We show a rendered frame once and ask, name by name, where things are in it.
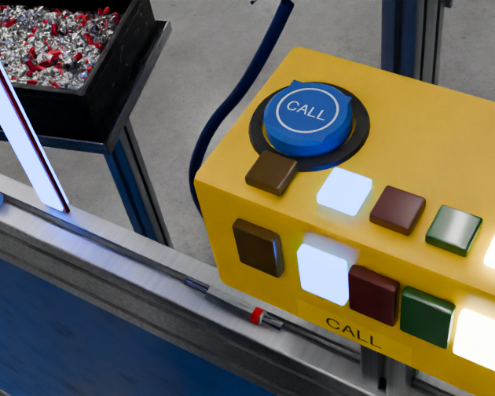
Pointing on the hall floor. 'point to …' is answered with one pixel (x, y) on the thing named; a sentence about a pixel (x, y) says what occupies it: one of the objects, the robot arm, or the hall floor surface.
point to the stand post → (412, 38)
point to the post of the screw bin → (137, 188)
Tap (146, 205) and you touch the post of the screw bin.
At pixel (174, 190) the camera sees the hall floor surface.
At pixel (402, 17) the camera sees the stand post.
